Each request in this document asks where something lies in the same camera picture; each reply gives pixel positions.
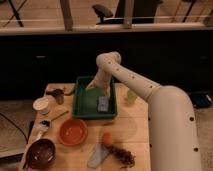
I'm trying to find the orange carrot toy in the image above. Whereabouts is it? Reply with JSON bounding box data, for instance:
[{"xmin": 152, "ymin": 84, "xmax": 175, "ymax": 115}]
[{"xmin": 101, "ymin": 133, "xmax": 112, "ymax": 146}]

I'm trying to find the black office chair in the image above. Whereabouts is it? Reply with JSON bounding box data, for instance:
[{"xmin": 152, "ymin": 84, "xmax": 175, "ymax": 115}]
[{"xmin": 92, "ymin": 0, "xmax": 163, "ymax": 25}]

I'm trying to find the orange bowl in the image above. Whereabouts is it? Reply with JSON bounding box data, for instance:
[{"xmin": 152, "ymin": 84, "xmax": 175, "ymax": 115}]
[{"xmin": 58, "ymin": 119, "xmax": 88, "ymax": 146}]

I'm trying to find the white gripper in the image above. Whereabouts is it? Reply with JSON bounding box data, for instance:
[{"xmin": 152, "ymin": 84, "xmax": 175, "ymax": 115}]
[{"xmin": 86, "ymin": 75, "xmax": 110, "ymax": 97}]

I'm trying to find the dark brown bowl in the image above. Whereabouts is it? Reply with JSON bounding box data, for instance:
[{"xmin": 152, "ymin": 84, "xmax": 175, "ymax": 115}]
[{"xmin": 26, "ymin": 139, "xmax": 56, "ymax": 170}]

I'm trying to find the white cup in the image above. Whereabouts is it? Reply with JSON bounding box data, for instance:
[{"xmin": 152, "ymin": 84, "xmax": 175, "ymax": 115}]
[{"xmin": 33, "ymin": 97, "xmax": 50, "ymax": 115}]

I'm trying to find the dark object on floor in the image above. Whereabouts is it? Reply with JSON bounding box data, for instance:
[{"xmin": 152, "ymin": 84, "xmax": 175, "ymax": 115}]
[{"xmin": 190, "ymin": 92, "xmax": 212, "ymax": 108}]

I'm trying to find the grey blue sponge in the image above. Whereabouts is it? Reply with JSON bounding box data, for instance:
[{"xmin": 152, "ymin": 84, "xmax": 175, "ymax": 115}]
[{"xmin": 98, "ymin": 96, "xmax": 109, "ymax": 112}]

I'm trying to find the dark metal cup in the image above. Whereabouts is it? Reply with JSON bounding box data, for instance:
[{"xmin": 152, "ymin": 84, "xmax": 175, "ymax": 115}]
[{"xmin": 46, "ymin": 89, "xmax": 64, "ymax": 105}]

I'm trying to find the dark brown pinecone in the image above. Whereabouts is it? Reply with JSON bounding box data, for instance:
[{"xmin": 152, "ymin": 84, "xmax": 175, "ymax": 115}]
[{"xmin": 107, "ymin": 145, "xmax": 135, "ymax": 168}]

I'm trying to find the black cable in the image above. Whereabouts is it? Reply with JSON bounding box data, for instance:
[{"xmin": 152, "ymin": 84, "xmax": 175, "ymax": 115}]
[{"xmin": 0, "ymin": 112, "xmax": 30, "ymax": 144}]

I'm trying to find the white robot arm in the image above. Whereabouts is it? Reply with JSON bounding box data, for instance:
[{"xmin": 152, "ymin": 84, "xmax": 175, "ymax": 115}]
[{"xmin": 87, "ymin": 52, "xmax": 203, "ymax": 171}]

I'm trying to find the light green cup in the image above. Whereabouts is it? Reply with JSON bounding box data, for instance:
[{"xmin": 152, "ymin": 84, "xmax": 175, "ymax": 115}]
[{"xmin": 127, "ymin": 89, "xmax": 137, "ymax": 104}]

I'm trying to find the green plastic tray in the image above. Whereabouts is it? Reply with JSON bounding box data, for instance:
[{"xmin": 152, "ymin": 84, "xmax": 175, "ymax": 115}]
[{"xmin": 72, "ymin": 76, "xmax": 117, "ymax": 120}]

